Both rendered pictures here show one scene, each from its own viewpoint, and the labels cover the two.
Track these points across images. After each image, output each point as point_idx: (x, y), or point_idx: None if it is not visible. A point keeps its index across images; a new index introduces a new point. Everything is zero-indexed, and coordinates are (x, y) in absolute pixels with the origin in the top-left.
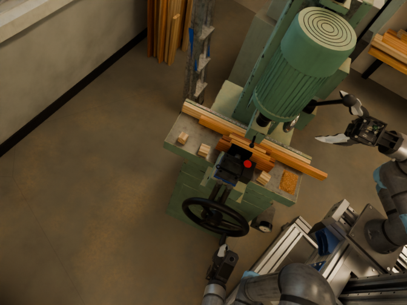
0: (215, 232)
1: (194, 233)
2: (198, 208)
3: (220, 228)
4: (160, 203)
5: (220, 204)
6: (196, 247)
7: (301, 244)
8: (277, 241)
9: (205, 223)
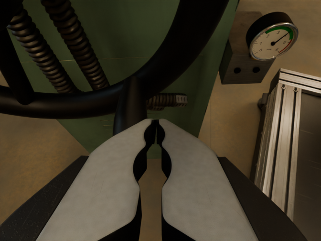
0: (104, 112)
1: (148, 167)
2: (113, 118)
3: (116, 83)
4: (84, 150)
5: None
6: (158, 184)
7: (307, 103)
8: (270, 115)
9: (51, 96)
